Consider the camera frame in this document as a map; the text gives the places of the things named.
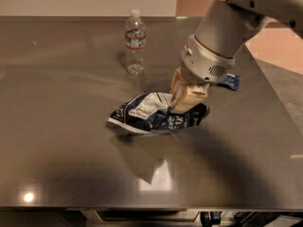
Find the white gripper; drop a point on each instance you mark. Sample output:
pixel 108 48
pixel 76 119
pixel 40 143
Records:
pixel 204 63

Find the blue chip bag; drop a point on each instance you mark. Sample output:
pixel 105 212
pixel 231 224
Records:
pixel 151 112

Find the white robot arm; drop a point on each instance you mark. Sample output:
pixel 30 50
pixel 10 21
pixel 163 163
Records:
pixel 238 21

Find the small blue snack packet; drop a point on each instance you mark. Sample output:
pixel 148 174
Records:
pixel 231 82

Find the clear plastic water bottle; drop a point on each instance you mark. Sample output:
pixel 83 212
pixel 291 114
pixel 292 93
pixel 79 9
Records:
pixel 135 40

